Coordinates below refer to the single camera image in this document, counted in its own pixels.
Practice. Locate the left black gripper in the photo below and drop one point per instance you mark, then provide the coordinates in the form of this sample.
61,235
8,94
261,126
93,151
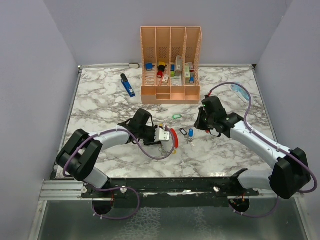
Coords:
152,141

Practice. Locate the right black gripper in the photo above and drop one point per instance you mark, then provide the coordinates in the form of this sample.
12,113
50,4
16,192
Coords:
199,124

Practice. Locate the red handled key organizer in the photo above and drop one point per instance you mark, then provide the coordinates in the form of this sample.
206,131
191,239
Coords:
166,147

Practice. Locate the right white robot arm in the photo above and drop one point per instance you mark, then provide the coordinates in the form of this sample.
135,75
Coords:
288,172

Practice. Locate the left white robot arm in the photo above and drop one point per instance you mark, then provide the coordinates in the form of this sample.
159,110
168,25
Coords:
79,155

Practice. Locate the silver keys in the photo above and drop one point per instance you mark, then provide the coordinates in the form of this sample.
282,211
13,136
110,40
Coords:
189,140

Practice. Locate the blue key tag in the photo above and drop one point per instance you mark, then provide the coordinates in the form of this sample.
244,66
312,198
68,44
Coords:
190,132

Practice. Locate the black key tag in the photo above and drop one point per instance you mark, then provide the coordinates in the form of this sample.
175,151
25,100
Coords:
183,131

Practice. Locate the green key tag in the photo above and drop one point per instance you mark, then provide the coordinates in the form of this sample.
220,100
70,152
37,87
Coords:
177,116

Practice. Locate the blue glue stick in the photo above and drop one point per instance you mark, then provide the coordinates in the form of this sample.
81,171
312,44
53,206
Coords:
191,80

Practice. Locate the blue white blister pack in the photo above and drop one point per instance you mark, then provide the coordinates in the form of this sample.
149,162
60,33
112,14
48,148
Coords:
240,93

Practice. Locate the white red box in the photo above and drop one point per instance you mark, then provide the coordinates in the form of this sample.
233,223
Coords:
188,71

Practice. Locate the blue stapler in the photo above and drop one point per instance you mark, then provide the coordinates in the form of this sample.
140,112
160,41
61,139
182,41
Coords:
127,85

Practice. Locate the pink pencil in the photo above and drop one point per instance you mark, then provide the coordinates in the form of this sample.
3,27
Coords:
163,81

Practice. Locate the red black stamp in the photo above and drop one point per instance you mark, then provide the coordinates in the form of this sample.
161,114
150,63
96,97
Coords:
161,69

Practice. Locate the blue stamp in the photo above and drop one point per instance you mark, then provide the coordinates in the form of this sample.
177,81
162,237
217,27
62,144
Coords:
149,66

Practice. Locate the green white box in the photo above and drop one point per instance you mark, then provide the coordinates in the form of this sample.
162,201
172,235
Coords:
178,66

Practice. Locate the yellow block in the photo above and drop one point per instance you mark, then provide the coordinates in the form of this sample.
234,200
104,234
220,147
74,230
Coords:
162,63

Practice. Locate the peach plastic desk organizer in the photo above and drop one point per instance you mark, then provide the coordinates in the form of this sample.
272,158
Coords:
170,64

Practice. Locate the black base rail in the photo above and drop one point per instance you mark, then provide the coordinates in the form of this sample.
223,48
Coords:
128,193

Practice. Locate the white wall plug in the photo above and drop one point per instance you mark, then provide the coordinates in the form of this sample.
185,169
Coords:
134,66

